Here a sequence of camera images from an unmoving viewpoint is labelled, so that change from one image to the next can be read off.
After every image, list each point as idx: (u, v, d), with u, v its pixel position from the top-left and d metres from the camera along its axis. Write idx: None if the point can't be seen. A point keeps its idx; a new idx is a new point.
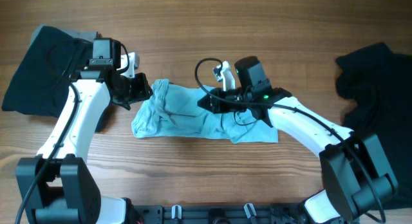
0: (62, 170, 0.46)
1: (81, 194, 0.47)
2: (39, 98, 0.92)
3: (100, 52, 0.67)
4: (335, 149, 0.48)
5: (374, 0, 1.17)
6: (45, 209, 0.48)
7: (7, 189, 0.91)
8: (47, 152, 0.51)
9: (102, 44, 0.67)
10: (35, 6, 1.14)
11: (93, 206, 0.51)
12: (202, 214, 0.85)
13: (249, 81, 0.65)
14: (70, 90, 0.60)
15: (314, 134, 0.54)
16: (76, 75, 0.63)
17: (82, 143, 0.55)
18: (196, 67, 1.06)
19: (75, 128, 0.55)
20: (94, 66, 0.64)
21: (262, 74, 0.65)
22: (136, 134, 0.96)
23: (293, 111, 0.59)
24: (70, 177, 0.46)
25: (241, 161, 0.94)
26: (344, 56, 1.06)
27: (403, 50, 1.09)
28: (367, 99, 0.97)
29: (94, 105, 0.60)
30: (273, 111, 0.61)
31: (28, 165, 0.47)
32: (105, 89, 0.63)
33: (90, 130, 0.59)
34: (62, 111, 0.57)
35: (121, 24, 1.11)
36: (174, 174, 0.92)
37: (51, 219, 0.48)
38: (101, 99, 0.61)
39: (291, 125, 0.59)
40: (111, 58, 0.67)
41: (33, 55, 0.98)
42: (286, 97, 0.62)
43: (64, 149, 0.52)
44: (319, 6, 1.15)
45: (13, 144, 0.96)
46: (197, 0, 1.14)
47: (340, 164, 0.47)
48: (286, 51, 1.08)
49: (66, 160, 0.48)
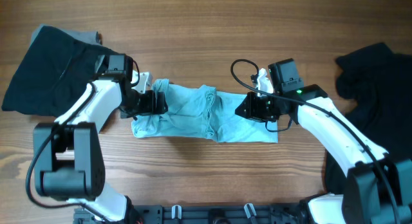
0: (76, 131, 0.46)
1: (90, 157, 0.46)
2: (38, 98, 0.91)
3: (114, 65, 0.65)
4: (367, 167, 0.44)
5: None
6: (53, 174, 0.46)
7: (8, 189, 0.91)
8: (64, 119, 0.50)
9: (118, 58, 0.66)
10: (33, 6, 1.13)
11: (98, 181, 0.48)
12: (202, 214, 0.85)
13: (280, 77, 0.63)
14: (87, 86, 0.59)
15: (346, 148, 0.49)
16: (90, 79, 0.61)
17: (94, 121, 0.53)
18: (196, 67, 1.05)
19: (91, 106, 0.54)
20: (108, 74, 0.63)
21: (294, 71, 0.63)
22: (136, 133, 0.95)
23: (327, 115, 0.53)
24: (84, 138, 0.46)
25: (241, 161, 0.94)
26: (344, 56, 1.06)
27: (403, 51, 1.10)
28: (367, 99, 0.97)
29: (107, 100, 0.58)
30: (304, 109, 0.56)
31: (44, 128, 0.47)
32: (119, 89, 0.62)
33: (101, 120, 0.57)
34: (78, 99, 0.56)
35: (121, 24, 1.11)
36: (174, 174, 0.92)
37: (56, 186, 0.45)
38: (113, 98, 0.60)
39: (320, 129, 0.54)
40: (123, 69, 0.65)
41: (32, 55, 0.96)
42: (320, 97, 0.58)
43: (80, 118, 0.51)
44: (319, 6, 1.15)
45: (13, 144, 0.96)
46: (198, 0, 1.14)
47: (369, 183, 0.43)
48: (286, 51, 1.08)
49: (82, 124, 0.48)
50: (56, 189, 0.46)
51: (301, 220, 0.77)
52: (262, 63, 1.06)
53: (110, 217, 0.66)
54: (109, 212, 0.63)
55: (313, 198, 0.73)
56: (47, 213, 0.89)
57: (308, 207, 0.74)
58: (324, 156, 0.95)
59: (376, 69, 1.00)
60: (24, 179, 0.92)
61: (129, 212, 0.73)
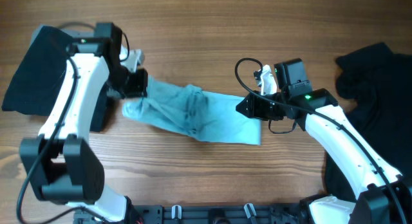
0: (65, 149, 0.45)
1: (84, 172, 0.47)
2: (39, 98, 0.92)
3: (100, 34, 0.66)
4: (378, 191, 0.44)
5: None
6: (51, 186, 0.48)
7: (8, 189, 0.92)
8: (49, 131, 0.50)
9: (104, 26, 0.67)
10: (33, 6, 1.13)
11: (95, 182, 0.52)
12: (202, 214, 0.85)
13: (287, 79, 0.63)
14: (69, 64, 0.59)
15: (358, 166, 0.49)
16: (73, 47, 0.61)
17: (82, 121, 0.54)
18: (196, 67, 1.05)
19: (75, 107, 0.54)
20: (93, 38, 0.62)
21: (302, 74, 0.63)
22: (123, 110, 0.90)
23: (338, 128, 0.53)
24: (74, 157, 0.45)
25: (241, 161, 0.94)
26: (344, 56, 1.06)
27: (403, 51, 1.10)
28: (367, 98, 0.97)
29: (93, 82, 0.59)
30: (314, 120, 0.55)
31: (30, 148, 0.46)
32: (104, 63, 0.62)
33: (91, 105, 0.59)
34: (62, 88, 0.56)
35: (121, 24, 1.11)
36: (174, 174, 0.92)
37: (56, 196, 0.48)
38: (100, 74, 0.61)
39: (330, 141, 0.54)
40: (109, 37, 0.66)
41: (33, 54, 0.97)
42: (329, 105, 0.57)
43: (65, 128, 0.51)
44: (319, 6, 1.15)
45: (13, 144, 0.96)
46: (198, 0, 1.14)
47: (381, 209, 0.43)
48: (286, 51, 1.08)
49: (69, 140, 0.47)
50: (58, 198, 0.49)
51: (301, 220, 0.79)
52: (262, 62, 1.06)
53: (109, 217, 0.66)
54: (109, 214, 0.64)
55: (315, 201, 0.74)
56: (48, 213, 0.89)
57: (308, 207, 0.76)
58: (324, 156, 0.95)
59: (376, 69, 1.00)
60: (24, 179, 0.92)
61: (129, 212, 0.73)
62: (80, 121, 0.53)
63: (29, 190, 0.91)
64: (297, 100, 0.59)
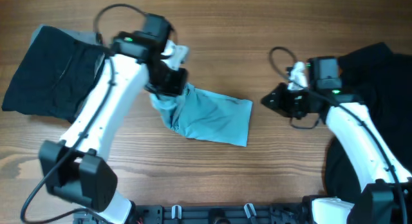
0: (82, 166, 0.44)
1: (94, 189, 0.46)
2: (39, 98, 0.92)
3: (150, 29, 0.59)
4: (385, 186, 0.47)
5: None
6: (62, 188, 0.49)
7: (8, 189, 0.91)
8: (71, 140, 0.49)
9: (156, 23, 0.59)
10: (33, 6, 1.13)
11: (106, 194, 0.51)
12: (202, 214, 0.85)
13: (317, 74, 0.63)
14: (108, 65, 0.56)
15: (371, 161, 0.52)
16: (118, 44, 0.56)
17: (108, 134, 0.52)
18: (196, 67, 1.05)
19: (103, 118, 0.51)
20: (141, 40, 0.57)
21: (333, 71, 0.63)
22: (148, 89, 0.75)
23: (360, 125, 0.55)
24: (89, 175, 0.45)
25: (241, 161, 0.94)
26: (345, 56, 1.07)
27: (402, 51, 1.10)
28: (367, 99, 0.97)
29: (129, 92, 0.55)
30: (338, 112, 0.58)
31: (51, 154, 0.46)
32: (145, 71, 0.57)
33: (120, 115, 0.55)
34: (97, 91, 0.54)
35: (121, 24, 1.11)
36: (174, 174, 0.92)
37: (66, 197, 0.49)
38: (138, 83, 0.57)
39: (349, 135, 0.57)
40: (158, 37, 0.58)
41: (33, 55, 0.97)
42: (355, 103, 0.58)
43: (88, 140, 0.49)
44: (319, 6, 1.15)
45: (12, 144, 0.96)
46: (197, 0, 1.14)
47: (384, 201, 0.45)
48: (286, 51, 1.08)
49: (89, 156, 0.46)
50: (68, 199, 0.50)
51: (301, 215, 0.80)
52: (262, 62, 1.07)
53: (110, 221, 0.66)
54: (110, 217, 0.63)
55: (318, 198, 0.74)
56: (47, 213, 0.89)
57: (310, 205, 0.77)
58: (324, 156, 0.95)
59: (376, 69, 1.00)
60: (24, 179, 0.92)
61: (131, 217, 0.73)
62: (104, 138, 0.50)
63: (29, 190, 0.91)
64: (323, 94, 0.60)
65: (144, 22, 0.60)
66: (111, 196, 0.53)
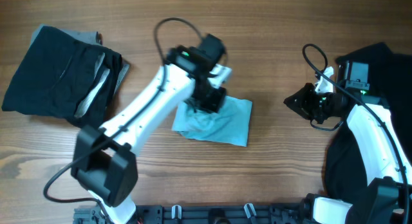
0: (116, 158, 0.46)
1: (118, 183, 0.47)
2: (38, 98, 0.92)
3: (206, 47, 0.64)
4: (393, 183, 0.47)
5: None
6: (86, 174, 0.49)
7: (8, 189, 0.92)
8: (111, 129, 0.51)
9: (214, 44, 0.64)
10: (33, 6, 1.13)
11: (124, 192, 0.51)
12: (202, 214, 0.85)
13: (349, 75, 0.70)
14: (160, 73, 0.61)
15: (382, 159, 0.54)
16: (175, 55, 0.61)
17: (145, 134, 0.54)
18: None
19: (144, 118, 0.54)
20: (196, 56, 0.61)
21: (363, 76, 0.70)
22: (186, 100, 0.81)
23: (379, 125, 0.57)
24: (118, 167, 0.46)
25: (241, 161, 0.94)
26: (344, 56, 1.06)
27: (402, 51, 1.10)
28: None
29: (172, 101, 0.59)
30: (360, 111, 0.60)
31: (89, 137, 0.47)
32: (191, 86, 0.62)
33: (158, 120, 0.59)
34: (146, 92, 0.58)
35: (121, 24, 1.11)
36: (174, 174, 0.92)
37: (87, 183, 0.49)
38: (181, 94, 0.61)
39: (366, 134, 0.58)
40: (212, 57, 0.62)
41: (33, 55, 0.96)
42: (380, 106, 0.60)
43: (129, 134, 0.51)
44: (319, 6, 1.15)
45: (12, 144, 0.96)
46: (198, 0, 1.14)
47: (389, 197, 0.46)
48: (286, 51, 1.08)
49: (123, 151, 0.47)
50: (85, 186, 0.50)
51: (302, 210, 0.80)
52: (262, 62, 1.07)
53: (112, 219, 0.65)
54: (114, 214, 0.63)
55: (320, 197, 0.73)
56: (47, 213, 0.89)
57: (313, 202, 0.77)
58: (324, 156, 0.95)
59: (376, 69, 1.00)
60: (24, 179, 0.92)
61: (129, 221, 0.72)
62: (141, 136, 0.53)
63: (29, 190, 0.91)
64: (352, 91, 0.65)
65: (203, 41, 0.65)
66: (125, 196, 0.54)
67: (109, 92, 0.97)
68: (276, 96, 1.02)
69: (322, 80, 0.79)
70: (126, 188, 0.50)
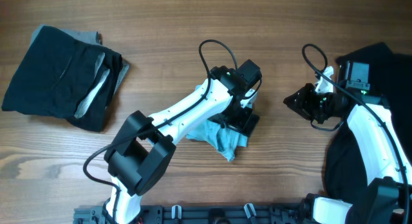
0: (156, 147, 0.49)
1: (152, 171, 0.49)
2: (38, 98, 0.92)
3: (245, 72, 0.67)
4: (393, 183, 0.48)
5: None
6: (121, 157, 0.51)
7: (8, 189, 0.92)
8: (157, 120, 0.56)
9: (252, 69, 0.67)
10: (33, 6, 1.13)
11: (151, 183, 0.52)
12: (202, 214, 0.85)
13: (349, 75, 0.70)
14: (205, 83, 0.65)
15: (383, 159, 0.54)
16: (220, 72, 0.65)
17: (182, 133, 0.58)
18: (196, 68, 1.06)
19: (187, 118, 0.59)
20: (237, 79, 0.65)
21: (364, 76, 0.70)
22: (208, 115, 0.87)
23: (379, 125, 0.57)
24: (158, 154, 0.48)
25: (241, 161, 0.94)
26: (344, 56, 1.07)
27: (402, 51, 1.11)
28: None
29: (211, 110, 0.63)
30: (360, 111, 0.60)
31: (138, 122, 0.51)
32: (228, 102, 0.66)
33: (195, 125, 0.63)
34: (189, 98, 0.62)
35: (121, 24, 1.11)
36: (174, 174, 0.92)
37: (120, 167, 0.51)
38: (217, 109, 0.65)
39: (367, 134, 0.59)
40: (248, 81, 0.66)
41: (33, 55, 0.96)
42: (380, 106, 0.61)
43: (171, 128, 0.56)
44: (319, 5, 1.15)
45: (12, 143, 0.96)
46: (198, 0, 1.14)
47: (389, 196, 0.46)
48: (286, 51, 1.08)
49: (164, 141, 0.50)
50: (114, 170, 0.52)
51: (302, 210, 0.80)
52: (262, 62, 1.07)
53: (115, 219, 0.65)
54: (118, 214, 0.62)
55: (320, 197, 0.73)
56: (47, 213, 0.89)
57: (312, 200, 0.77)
58: (324, 156, 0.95)
59: (376, 69, 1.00)
60: (23, 179, 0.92)
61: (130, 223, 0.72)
62: (181, 132, 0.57)
63: (29, 190, 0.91)
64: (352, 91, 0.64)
65: (243, 65, 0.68)
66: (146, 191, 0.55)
67: (109, 93, 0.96)
68: (276, 96, 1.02)
69: (321, 80, 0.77)
70: (152, 181, 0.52)
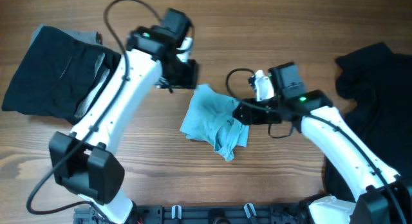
0: (92, 159, 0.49)
1: (102, 181, 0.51)
2: (38, 98, 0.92)
3: (168, 26, 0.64)
4: (377, 192, 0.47)
5: None
6: (72, 178, 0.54)
7: (8, 189, 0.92)
8: (81, 132, 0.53)
9: (174, 19, 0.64)
10: (33, 6, 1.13)
11: (113, 188, 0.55)
12: (202, 214, 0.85)
13: (281, 82, 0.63)
14: (122, 61, 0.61)
15: (355, 168, 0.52)
16: (136, 39, 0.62)
17: (116, 130, 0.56)
18: None
19: (112, 114, 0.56)
20: (156, 35, 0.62)
21: (296, 77, 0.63)
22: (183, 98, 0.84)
23: (335, 130, 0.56)
24: (96, 167, 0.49)
25: (240, 161, 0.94)
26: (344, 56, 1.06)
27: (402, 51, 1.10)
28: (367, 99, 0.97)
29: (139, 88, 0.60)
30: (312, 123, 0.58)
31: (60, 143, 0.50)
32: (159, 67, 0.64)
33: (131, 109, 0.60)
34: (112, 82, 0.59)
35: (121, 24, 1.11)
36: (174, 174, 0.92)
37: (75, 188, 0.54)
38: (150, 78, 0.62)
39: (327, 143, 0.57)
40: (175, 35, 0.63)
41: (33, 55, 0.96)
42: (326, 106, 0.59)
43: (99, 133, 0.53)
44: (319, 5, 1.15)
45: (12, 144, 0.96)
46: (197, 0, 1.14)
47: (380, 210, 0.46)
48: (285, 51, 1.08)
49: (98, 151, 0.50)
50: (75, 190, 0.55)
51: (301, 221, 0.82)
52: (261, 62, 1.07)
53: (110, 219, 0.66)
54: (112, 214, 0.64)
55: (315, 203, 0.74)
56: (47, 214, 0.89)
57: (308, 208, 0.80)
58: (324, 156, 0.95)
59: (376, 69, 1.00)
60: (23, 179, 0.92)
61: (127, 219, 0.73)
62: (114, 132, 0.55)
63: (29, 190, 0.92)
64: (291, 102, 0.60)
65: (165, 18, 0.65)
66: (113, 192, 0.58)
67: None
68: None
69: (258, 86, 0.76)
70: (111, 186, 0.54)
